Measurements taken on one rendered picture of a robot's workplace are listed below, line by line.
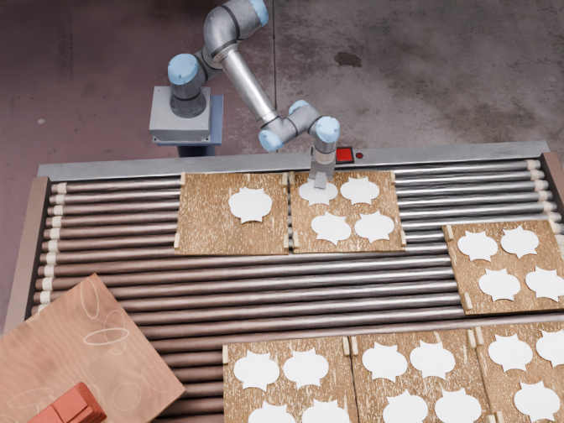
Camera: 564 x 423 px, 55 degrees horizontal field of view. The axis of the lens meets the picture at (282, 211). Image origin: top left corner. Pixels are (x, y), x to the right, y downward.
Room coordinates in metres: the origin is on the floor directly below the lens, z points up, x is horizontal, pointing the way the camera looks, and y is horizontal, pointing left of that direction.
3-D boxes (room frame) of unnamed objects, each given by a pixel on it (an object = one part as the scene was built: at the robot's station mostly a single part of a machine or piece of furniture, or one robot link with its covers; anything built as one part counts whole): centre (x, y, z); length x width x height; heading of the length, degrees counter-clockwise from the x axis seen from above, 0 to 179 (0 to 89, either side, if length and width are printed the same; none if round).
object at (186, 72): (1.52, 0.41, 1.12); 0.13 x 0.12 x 0.14; 133
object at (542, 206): (1.02, -0.10, 0.90); 1.95 x 0.05 x 0.05; 97
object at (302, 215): (1.05, -0.24, 0.93); 0.41 x 0.35 x 0.02; 95
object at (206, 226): (1.02, 0.18, 0.93); 0.41 x 0.35 x 0.02; 93
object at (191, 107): (1.51, 0.41, 1.01); 0.15 x 0.15 x 0.10
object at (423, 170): (1.22, -0.07, 0.90); 1.95 x 0.05 x 0.05; 97
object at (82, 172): (1.29, -0.07, 0.89); 2.08 x 0.09 x 0.06; 97
